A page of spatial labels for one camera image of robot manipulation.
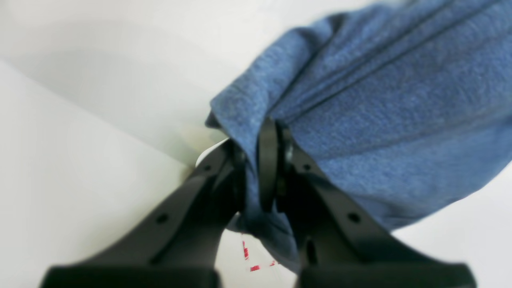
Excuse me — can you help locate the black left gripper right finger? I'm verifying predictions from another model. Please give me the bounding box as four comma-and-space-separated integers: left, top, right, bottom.
257, 118, 477, 288

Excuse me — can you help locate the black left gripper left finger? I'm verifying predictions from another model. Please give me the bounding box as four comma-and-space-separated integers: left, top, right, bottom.
41, 139, 245, 288

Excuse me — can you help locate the dark blue T-shirt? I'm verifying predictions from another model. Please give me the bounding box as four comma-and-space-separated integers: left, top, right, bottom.
206, 0, 512, 272

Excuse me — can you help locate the red tape rectangle marking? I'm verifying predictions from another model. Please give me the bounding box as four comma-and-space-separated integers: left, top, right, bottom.
241, 234, 279, 273

